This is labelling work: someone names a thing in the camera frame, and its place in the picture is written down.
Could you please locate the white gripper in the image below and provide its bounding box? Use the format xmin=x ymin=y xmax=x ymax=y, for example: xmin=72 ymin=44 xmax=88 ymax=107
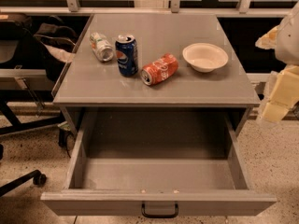
xmin=255 ymin=2 xmax=299 ymax=123

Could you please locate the red coke can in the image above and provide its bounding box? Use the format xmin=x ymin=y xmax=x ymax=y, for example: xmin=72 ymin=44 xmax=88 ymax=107
xmin=141 ymin=53 xmax=178 ymax=86

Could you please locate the blue pepsi can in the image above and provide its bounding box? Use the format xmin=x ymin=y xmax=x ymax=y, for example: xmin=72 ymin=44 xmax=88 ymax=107
xmin=115 ymin=35 xmax=138 ymax=77

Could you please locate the open grey top drawer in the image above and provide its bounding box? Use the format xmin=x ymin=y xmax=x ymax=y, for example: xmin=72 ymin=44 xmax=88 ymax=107
xmin=41 ymin=108 xmax=277 ymax=216

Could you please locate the silver green soda can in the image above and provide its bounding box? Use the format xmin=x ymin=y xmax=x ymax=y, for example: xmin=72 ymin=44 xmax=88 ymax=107
xmin=90 ymin=33 xmax=114 ymax=63

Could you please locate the white bowl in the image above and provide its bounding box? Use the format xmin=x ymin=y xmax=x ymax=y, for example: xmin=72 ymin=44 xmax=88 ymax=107
xmin=182 ymin=43 xmax=229 ymax=73

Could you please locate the metal window railing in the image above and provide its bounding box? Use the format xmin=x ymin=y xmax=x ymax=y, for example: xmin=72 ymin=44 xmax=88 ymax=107
xmin=0 ymin=0 xmax=299 ymax=19

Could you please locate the grey cabinet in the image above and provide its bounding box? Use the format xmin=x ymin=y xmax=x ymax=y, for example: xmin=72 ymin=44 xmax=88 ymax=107
xmin=50 ymin=13 xmax=262 ymax=138

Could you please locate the dark bag with cloth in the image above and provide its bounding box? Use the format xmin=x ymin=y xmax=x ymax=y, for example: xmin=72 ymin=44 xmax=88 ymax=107
xmin=34 ymin=23 xmax=78 ymax=81

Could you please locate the black office chair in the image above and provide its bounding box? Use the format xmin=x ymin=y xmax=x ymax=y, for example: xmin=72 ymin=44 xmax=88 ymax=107
xmin=0 ymin=12 xmax=64 ymax=198

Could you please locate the black drawer handle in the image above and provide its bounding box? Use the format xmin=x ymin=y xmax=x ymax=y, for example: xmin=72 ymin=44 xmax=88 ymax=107
xmin=141 ymin=203 xmax=179 ymax=218

